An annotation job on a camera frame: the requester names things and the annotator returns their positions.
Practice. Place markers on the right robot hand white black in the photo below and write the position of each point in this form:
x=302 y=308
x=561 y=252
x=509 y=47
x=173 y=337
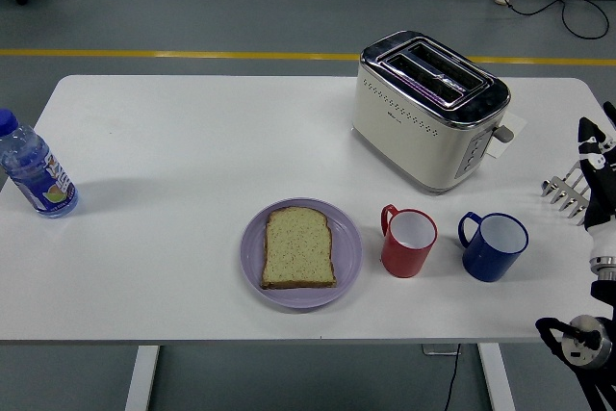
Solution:
x=601 y=199

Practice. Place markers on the blue cup white inside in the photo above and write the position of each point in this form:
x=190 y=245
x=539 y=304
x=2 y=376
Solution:
x=486 y=262

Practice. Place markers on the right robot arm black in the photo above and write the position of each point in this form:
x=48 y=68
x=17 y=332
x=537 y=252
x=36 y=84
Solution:
x=584 y=348

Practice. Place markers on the red cup white inside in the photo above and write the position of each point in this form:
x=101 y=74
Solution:
x=404 y=262

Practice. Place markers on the bread slice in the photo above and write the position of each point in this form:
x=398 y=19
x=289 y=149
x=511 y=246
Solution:
x=298 y=247

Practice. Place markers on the metal toast rack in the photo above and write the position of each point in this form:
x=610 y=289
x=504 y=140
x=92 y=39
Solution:
x=572 y=171

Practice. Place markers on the cream chrome toaster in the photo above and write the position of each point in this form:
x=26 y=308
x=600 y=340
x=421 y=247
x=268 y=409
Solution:
x=409 y=141

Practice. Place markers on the white table leg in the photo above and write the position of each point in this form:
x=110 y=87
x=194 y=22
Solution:
x=142 y=377
x=495 y=377

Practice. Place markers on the purple plate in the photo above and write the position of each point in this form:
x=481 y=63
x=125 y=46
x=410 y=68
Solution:
x=346 y=247

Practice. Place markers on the water bottle blue cap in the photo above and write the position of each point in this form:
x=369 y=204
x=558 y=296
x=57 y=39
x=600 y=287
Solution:
x=33 y=170

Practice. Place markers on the grey under-table bracket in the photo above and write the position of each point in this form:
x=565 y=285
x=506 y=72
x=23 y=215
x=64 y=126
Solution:
x=435 y=349

